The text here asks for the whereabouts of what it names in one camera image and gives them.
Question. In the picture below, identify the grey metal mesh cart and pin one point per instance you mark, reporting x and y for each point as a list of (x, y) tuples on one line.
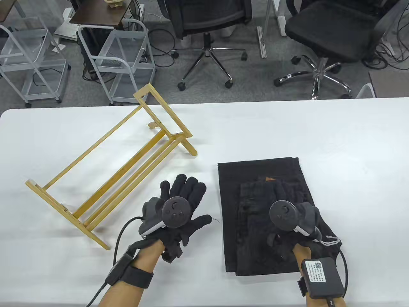
[(127, 83), (48, 80)]

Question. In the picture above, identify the person's left hand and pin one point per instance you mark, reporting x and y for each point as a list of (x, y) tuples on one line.
[(188, 198)]

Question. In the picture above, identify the white flat boxes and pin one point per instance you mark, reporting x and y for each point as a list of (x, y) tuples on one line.
[(67, 30)]

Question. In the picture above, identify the white desk leg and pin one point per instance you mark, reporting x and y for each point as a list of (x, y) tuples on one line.
[(278, 16)]

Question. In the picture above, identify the black wide office chair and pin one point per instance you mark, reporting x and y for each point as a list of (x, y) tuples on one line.
[(329, 28)]

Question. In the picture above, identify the wooden book rack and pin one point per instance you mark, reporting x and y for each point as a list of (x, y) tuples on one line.
[(48, 199)]

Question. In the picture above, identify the light wooden basket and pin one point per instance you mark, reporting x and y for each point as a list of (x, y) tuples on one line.
[(115, 3)]

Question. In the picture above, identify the brown tabletop edge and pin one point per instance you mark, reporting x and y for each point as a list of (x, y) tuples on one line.
[(4, 9)]

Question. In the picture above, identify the person's right hand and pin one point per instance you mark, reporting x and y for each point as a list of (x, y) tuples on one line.
[(284, 243)]

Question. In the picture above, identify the black trousers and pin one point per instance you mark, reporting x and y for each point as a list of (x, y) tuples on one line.
[(243, 179)]

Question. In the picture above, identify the dark brown side table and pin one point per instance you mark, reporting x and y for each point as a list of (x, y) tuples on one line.
[(96, 14)]

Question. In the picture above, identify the black labelled wrist box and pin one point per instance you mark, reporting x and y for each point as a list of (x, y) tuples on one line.
[(322, 278)]

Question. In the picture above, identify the grey black hand controller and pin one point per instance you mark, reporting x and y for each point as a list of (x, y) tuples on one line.
[(282, 214), (174, 212)]

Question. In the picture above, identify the person's left forearm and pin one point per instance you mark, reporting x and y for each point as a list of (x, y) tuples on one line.
[(127, 292)]

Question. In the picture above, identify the white rounded frame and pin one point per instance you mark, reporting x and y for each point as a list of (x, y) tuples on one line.
[(366, 91)]

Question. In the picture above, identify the black computer tower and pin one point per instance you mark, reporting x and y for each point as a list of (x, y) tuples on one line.
[(88, 51)]

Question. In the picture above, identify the person's right forearm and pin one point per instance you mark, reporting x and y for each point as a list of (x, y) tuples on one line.
[(299, 257)]

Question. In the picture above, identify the black mesh office chair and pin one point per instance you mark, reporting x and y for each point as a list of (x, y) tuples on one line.
[(207, 16)]

